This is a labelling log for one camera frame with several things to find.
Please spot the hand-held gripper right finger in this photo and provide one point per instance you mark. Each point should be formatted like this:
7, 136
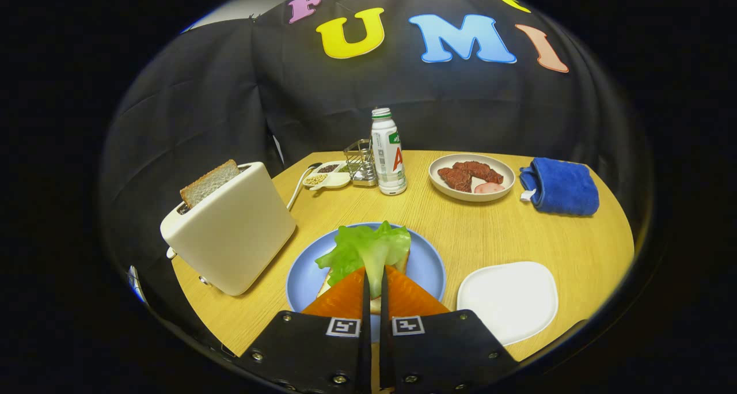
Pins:
384, 348

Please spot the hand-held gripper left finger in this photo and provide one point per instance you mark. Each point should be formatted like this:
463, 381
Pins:
366, 348

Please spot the green lettuce leaf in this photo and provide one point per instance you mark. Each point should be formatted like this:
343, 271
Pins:
368, 244

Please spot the toasted bread slice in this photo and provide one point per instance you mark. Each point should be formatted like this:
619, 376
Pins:
210, 182

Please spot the light blue plate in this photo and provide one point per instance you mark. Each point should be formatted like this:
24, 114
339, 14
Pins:
426, 267

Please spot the white square plate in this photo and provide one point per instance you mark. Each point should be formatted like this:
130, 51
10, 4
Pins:
506, 302

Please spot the white divided condiment dish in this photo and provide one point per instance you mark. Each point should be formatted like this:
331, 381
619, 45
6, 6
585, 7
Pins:
334, 181

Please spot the beige round plate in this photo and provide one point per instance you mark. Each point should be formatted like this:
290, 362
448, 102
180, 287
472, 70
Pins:
460, 195

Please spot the cream white toaster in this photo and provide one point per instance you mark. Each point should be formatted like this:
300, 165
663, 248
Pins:
230, 238

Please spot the white drink bottle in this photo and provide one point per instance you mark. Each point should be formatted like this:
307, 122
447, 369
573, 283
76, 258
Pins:
387, 169

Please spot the red meat piece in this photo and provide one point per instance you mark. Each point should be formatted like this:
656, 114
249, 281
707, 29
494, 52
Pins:
483, 172
458, 180

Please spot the pink ham slice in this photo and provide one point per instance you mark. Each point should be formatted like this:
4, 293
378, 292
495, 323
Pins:
489, 188

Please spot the blue folded towel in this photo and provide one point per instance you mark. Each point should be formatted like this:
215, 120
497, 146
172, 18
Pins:
561, 186

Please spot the black backdrop cloth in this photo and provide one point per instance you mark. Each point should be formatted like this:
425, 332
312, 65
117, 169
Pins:
201, 94

